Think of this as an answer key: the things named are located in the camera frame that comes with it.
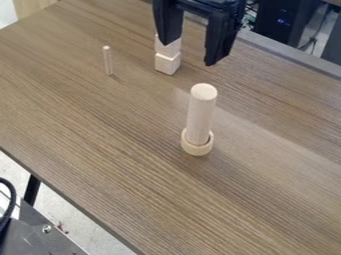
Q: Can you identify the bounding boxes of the thick wooden cylinder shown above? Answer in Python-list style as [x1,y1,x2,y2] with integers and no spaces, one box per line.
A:
[183,83,219,146]

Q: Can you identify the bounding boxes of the thin wooden dowel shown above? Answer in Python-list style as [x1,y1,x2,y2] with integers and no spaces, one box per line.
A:
[101,45,115,76]

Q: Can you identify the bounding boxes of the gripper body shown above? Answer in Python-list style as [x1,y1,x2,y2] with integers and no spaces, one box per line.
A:
[172,0,248,22]

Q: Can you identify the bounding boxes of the wooden cube block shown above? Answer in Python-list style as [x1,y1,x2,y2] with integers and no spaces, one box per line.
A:
[153,32,183,56]
[153,51,183,76]

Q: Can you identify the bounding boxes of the wooden ring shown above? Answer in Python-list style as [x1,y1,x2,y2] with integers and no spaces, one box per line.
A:
[179,127,216,157]

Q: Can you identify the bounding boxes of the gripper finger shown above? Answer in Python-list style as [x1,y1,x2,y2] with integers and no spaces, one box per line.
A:
[152,0,185,47]
[202,12,244,67]

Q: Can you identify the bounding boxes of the black metal base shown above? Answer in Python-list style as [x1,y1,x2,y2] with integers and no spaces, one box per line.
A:
[0,198,91,255]

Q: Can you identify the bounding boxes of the black computer tower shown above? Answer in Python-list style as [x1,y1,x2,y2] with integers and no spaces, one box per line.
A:
[252,0,329,48]

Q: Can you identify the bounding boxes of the black cable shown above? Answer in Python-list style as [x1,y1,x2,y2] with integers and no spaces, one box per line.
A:
[0,176,19,233]

